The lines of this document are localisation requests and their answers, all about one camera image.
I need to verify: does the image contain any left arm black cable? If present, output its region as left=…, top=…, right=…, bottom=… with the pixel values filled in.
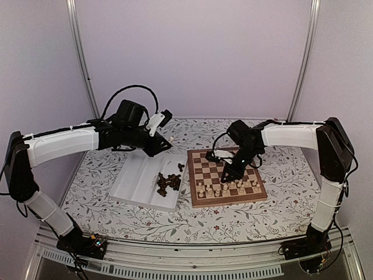
left=100, top=85, right=160, bottom=120

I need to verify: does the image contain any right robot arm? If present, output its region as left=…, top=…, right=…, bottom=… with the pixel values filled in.
left=213, top=117, right=358, bottom=254

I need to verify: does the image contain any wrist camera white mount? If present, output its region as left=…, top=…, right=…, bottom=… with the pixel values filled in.
left=146, top=110, right=173, bottom=137
left=205, top=149, right=235, bottom=164

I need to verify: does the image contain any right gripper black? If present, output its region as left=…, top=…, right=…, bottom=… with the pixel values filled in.
left=221, top=145, right=261, bottom=183

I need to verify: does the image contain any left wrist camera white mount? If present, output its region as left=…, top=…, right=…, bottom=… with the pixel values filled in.
left=146, top=110, right=173, bottom=137

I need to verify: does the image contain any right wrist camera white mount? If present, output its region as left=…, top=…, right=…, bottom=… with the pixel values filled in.
left=205, top=149, right=235, bottom=164

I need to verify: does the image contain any left aluminium frame post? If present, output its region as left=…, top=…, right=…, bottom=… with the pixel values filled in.
left=66, top=0, right=100, bottom=118

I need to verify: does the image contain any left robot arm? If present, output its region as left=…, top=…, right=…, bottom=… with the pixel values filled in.
left=1, top=100, right=173, bottom=253

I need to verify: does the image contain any right aluminium frame post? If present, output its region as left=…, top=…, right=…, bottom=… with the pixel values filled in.
left=286, top=0, right=321, bottom=121

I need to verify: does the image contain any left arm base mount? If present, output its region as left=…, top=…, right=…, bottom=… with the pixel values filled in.
left=57, top=228, right=107, bottom=260

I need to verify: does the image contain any pile of dark chess pieces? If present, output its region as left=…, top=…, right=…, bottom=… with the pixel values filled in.
left=156, top=163, right=185, bottom=197

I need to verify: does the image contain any light chess bishop piece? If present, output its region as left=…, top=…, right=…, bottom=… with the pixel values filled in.
left=206, top=188, right=214, bottom=198

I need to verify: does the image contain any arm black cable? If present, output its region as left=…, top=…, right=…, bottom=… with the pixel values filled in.
left=100, top=85, right=160, bottom=120
left=212, top=131, right=231, bottom=155

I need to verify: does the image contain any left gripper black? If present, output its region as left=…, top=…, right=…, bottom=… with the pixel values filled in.
left=122, top=125, right=171, bottom=157

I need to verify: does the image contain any light chess king piece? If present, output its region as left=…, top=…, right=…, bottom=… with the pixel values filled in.
left=221, top=185, right=228, bottom=197

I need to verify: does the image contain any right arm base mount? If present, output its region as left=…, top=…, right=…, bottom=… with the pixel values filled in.
left=278, top=225, right=332, bottom=274

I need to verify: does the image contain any aluminium frame post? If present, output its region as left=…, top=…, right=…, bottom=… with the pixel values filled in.
left=66, top=0, right=100, bottom=118
left=286, top=0, right=321, bottom=121

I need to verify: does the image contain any wooden chess board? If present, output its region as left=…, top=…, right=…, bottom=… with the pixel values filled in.
left=187, top=149, right=268, bottom=208

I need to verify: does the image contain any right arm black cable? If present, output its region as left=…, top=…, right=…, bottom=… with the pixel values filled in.
left=212, top=131, right=231, bottom=155

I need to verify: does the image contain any front aluminium rail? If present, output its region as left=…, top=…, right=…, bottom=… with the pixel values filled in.
left=26, top=226, right=365, bottom=279

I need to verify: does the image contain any white plastic compartment tray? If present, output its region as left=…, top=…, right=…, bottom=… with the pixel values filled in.
left=109, top=150, right=187, bottom=212

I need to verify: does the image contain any floral patterned table mat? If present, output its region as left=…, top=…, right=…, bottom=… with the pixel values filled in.
left=57, top=117, right=333, bottom=244

